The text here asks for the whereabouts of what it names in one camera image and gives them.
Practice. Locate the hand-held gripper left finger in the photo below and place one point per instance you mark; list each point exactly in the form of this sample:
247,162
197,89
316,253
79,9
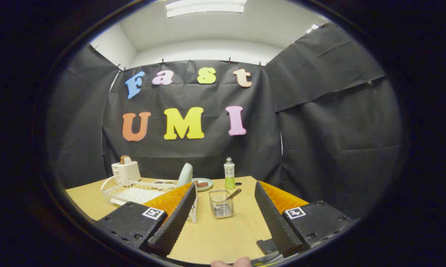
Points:
174,218

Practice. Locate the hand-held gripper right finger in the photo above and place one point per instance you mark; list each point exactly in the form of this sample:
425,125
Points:
276,222

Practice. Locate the small divided sauce dish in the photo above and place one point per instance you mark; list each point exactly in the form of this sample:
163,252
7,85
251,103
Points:
163,182

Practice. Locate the light green plate with food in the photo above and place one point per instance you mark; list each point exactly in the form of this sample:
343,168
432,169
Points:
209,187

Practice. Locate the brown sausages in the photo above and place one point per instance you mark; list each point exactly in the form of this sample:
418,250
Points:
202,184

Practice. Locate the green tea bottle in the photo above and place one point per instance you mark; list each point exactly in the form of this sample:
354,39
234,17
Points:
229,178

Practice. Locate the white toaster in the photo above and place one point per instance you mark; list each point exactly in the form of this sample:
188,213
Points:
128,172

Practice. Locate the toasted bread slice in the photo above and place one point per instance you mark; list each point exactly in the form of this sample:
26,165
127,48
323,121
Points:
125,160

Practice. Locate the black backdrop cloth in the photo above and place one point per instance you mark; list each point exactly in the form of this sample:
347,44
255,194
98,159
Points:
319,148

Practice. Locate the ceiling light panel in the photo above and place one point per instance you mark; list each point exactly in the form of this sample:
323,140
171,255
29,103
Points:
206,6

